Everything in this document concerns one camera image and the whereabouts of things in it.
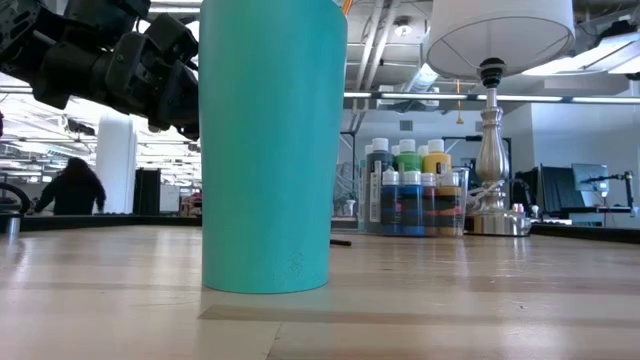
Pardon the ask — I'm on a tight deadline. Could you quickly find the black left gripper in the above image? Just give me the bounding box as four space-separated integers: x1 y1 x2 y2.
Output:
102 12 201 142

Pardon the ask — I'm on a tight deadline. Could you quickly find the teal plastic cup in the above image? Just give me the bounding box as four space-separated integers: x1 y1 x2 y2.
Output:
198 0 349 295

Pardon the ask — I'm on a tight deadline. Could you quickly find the dark grey paint bottle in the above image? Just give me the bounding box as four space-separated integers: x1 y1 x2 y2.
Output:
366 137 397 235

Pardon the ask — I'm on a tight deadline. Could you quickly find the small ochre paint bottle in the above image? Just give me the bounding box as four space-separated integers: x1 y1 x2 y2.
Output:
437 171 464 238

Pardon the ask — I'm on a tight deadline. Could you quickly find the clear plastic bin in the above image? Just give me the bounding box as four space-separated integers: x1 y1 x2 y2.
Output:
357 164 471 238

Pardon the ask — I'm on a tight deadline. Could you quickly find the black background cabinet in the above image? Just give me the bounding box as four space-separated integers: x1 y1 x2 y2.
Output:
131 167 163 217

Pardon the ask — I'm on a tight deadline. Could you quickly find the person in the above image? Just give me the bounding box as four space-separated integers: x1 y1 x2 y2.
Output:
32 157 108 216

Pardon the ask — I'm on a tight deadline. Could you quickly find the black partition panel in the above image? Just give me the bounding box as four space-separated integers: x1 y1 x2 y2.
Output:
512 166 574 211

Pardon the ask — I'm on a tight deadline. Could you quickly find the grey background monitor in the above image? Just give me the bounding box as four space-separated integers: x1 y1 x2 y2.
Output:
571 162 611 200

